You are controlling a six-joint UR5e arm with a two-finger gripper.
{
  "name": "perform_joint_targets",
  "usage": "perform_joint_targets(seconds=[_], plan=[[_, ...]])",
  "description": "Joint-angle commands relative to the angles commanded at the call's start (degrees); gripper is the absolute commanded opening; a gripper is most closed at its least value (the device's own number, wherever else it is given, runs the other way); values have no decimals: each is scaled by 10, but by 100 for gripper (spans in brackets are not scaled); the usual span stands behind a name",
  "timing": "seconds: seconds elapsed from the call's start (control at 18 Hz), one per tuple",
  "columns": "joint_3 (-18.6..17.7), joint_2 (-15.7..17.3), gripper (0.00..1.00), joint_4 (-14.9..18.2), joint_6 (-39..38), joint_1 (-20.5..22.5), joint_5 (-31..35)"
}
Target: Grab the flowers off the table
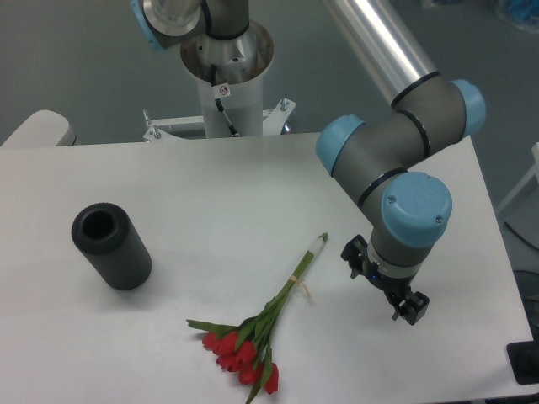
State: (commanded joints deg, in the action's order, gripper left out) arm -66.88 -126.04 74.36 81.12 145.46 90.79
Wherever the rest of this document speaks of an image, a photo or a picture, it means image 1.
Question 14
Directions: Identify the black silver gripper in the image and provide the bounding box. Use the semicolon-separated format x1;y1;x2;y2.
340;235;430;326

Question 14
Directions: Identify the red tulip bouquet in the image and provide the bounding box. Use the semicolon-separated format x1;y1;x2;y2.
186;232;328;403

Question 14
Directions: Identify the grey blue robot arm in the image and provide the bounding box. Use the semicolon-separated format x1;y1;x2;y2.
131;1;486;324

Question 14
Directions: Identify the black device at table edge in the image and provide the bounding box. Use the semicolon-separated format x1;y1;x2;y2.
506;341;538;385

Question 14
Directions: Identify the black ribbed cylindrical vase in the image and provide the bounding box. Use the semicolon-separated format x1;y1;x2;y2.
71;202;152;290

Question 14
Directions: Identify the blue item top right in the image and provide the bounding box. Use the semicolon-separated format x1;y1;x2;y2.
494;0;538;34

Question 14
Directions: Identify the white chair back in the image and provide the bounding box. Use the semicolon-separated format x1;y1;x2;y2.
1;109;77;150

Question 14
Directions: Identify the black floor cable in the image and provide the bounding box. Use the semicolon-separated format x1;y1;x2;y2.
504;221;539;249

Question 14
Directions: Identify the white furniture frame right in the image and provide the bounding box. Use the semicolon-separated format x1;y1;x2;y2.
494;143;538;217

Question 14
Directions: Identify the white pedestal base frame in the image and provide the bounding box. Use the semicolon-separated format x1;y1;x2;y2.
142;98;296;142

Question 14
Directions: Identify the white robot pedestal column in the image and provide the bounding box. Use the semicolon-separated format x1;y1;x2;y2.
180;20;274;138

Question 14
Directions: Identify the black pedestal cable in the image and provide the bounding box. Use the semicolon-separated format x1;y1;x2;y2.
209;63;242;138

